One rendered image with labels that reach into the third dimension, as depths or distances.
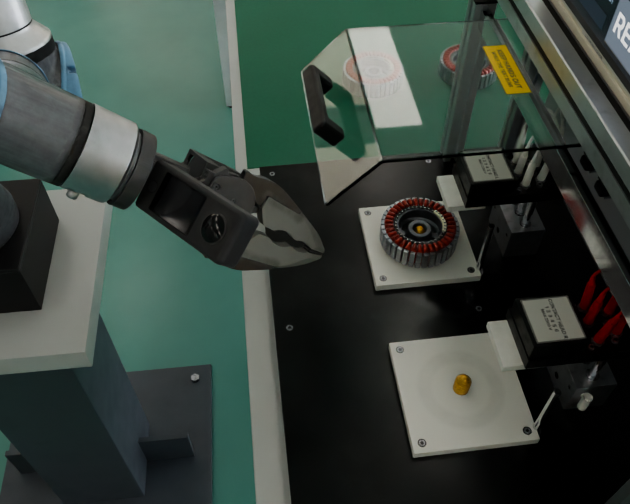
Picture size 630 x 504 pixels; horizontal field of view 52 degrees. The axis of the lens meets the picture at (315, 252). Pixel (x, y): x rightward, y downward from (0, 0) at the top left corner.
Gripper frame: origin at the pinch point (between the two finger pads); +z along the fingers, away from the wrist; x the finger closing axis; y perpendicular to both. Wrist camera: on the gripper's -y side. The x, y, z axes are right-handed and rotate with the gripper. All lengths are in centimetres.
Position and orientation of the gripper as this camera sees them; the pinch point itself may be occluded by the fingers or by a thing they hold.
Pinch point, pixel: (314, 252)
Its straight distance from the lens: 64.9
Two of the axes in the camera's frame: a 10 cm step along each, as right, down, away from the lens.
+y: -4.2, -3.4, 8.4
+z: 7.8, 3.4, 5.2
